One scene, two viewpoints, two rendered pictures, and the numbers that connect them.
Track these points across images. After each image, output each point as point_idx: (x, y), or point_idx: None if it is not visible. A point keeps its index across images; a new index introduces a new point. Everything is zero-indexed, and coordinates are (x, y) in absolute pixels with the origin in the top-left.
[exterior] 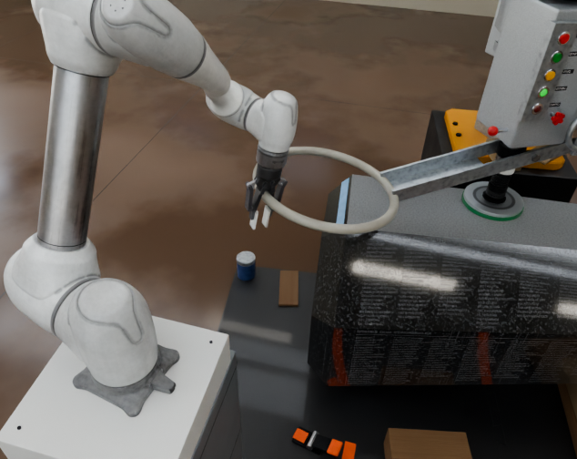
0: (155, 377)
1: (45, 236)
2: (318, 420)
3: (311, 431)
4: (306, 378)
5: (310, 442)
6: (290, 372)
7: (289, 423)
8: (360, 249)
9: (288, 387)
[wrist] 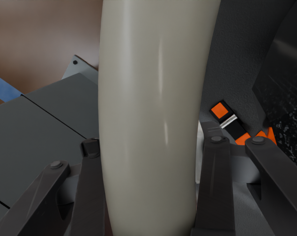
0: None
1: None
2: (245, 99)
3: (233, 108)
4: (259, 45)
5: (225, 124)
6: (244, 31)
7: (215, 92)
8: None
9: (232, 50)
